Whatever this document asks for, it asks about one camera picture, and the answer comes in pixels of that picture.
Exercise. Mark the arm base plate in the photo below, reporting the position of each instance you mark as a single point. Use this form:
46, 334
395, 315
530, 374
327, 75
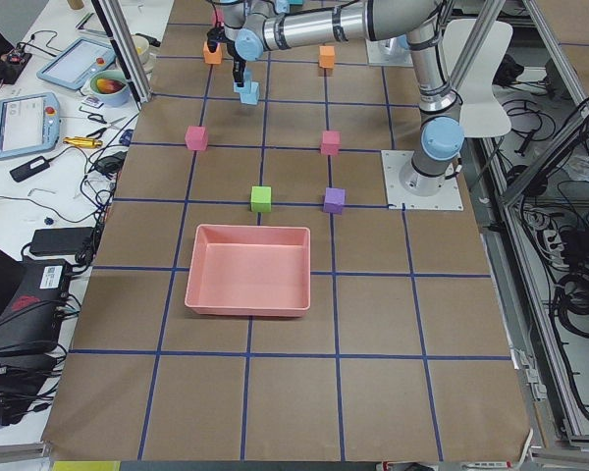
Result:
393, 52
406, 189

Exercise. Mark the teal tray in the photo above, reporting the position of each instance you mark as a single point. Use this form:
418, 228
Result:
284, 6

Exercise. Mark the green block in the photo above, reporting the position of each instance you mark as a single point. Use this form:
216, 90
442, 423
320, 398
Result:
261, 199

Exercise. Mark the bowl with lemon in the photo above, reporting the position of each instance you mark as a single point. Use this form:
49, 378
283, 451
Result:
144, 52

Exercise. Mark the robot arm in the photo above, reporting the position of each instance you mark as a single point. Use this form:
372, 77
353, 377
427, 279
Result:
441, 136
241, 27

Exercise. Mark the pink block near left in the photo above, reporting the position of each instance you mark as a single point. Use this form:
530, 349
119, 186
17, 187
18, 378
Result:
330, 143

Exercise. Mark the purple block near pink tray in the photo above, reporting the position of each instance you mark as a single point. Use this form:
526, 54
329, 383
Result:
334, 200

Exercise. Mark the teach pendant near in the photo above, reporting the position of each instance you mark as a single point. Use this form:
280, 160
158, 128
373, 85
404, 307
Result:
29, 124

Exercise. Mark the white chair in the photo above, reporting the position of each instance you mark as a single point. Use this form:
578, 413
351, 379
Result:
481, 114

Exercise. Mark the light blue block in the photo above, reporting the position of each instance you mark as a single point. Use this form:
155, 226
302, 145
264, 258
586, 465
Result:
245, 86
249, 93

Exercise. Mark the teach pendant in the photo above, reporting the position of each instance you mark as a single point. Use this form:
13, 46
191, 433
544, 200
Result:
73, 67
29, 124

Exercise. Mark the aluminium frame post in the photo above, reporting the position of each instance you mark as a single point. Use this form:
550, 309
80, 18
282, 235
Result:
111, 16

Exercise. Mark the black power adapter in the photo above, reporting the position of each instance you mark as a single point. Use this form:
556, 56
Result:
30, 169

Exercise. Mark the orange block near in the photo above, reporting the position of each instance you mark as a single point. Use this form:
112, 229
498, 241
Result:
327, 57

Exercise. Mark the pink block far right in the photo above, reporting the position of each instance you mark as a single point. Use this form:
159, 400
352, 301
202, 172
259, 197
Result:
217, 18

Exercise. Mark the orange block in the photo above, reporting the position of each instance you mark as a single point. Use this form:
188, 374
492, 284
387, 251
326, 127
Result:
327, 57
212, 53

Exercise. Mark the orange block far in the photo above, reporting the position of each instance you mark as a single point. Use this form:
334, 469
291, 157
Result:
212, 53

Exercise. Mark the pink tray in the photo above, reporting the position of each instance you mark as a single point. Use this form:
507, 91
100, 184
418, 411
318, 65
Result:
250, 271

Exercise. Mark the gold cylinder tool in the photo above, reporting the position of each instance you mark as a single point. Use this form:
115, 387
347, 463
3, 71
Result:
83, 142

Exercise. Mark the pink block far left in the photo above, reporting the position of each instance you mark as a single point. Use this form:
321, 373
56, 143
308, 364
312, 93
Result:
196, 138

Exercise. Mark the bowl with dark fruit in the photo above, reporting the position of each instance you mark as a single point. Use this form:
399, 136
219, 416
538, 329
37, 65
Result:
110, 87

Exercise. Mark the teach pendant far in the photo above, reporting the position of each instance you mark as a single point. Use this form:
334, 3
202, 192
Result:
73, 67

